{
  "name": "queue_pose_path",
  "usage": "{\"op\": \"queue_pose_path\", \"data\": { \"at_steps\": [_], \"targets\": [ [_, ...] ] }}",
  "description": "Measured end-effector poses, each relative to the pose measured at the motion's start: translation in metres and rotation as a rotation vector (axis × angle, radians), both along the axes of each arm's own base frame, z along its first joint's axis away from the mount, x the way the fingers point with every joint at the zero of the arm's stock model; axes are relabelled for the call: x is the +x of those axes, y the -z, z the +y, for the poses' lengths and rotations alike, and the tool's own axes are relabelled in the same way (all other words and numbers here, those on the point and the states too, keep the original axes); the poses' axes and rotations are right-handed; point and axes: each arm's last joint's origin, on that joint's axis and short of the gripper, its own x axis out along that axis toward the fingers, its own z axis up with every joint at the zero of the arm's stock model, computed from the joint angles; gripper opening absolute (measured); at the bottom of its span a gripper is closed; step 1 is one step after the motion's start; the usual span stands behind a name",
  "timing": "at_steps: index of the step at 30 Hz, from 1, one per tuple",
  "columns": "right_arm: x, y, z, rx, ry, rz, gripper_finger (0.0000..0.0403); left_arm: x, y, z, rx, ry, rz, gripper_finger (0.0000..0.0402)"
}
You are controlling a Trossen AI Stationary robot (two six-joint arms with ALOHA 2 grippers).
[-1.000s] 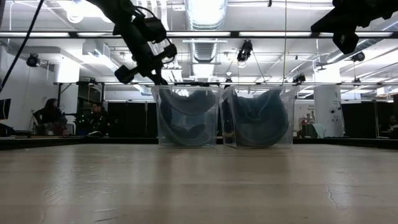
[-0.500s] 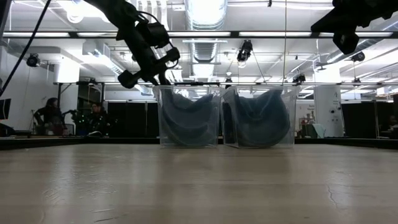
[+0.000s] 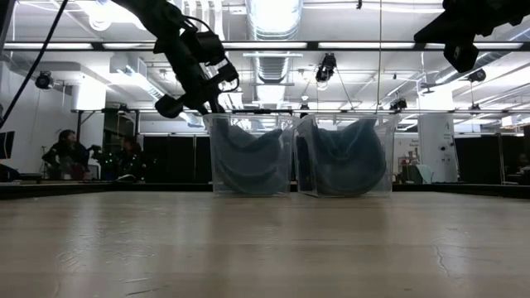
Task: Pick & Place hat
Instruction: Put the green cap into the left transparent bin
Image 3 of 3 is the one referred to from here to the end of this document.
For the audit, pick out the black rig post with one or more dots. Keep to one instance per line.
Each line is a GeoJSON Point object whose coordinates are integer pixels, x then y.
{"type": "Point", "coordinates": [6, 20]}

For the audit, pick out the clear plastic storage bin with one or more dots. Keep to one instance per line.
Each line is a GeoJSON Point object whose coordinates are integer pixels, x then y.
{"type": "Point", "coordinates": [385, 124]}
{"type": "Point", "coordinates": [250, 124]}

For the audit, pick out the white round pillar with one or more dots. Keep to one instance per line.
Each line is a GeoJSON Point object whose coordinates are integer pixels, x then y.
{"type": "Point", "coordinates": [437, 145]}

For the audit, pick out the thin black frame bar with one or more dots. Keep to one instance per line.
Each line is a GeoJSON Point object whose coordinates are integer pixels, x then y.
{"type": "Point", "coordinates": [331, 111]}

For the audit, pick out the black ceiling spotlight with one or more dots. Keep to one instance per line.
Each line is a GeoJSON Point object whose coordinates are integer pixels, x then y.
{"type": "Point", "coordinates": [477, 75]}
{"type": "Point", "coordinates": [398, 104]}
{"type": "Point", "coordinates": [325, 68]}
{"type": "Point", "coordinates": [44, 80]}

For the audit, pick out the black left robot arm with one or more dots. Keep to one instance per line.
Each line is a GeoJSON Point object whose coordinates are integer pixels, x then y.
{"type": "Point", "coordinates": [157, 20]}

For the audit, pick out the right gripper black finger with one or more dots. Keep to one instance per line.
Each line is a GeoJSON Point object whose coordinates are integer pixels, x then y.
{"type": "Point", "coordinates": [460, 58]}

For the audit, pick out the black overhead frame bar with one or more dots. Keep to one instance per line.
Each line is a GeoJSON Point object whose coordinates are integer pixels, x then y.
{"type": "Point", "coordinates": [420, 46]}

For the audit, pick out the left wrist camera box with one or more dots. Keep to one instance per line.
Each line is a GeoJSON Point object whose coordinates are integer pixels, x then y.
{"type": "Point", "coordinates": [207, 49]}

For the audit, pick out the dark monitor screen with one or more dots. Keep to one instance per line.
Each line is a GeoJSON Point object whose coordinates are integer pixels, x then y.
{"type": "Point", "coordinates": [6, 145]}

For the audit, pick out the black partition panel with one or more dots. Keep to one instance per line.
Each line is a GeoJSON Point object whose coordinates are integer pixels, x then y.
{"type": "Point", "coordinates": [178, 159]}
{"type": "Point", "coordinates": [478, 159]}

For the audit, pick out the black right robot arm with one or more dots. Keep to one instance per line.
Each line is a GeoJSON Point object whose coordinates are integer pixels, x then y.
{"type": "Point", "coordinates": [505, 12]}

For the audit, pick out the black table edge rail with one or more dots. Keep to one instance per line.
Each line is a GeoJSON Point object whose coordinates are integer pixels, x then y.
{"type": "Point", "coordinates": [455, 189]}

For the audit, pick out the dark green denim bucket hat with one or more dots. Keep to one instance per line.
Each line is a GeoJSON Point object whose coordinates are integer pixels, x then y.
{"type": "Point", "coordinates": [252, 145]}

